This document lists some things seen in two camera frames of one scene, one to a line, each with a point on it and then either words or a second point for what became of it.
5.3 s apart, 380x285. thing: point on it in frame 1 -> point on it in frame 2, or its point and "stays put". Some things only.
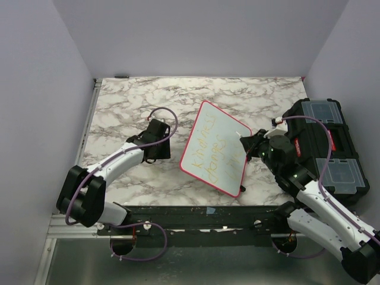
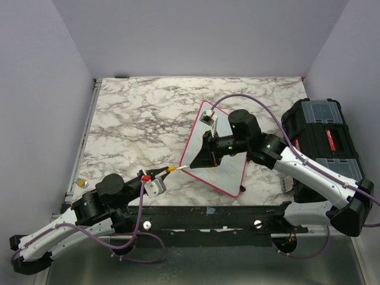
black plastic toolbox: x=318 y=130 stays put
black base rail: x=199 y=227 stays put
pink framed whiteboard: x=214 y=152 stays put
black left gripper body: x=162 y=152 -> x=142 y=173
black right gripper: x=251 y=142 -> x=208 y=156
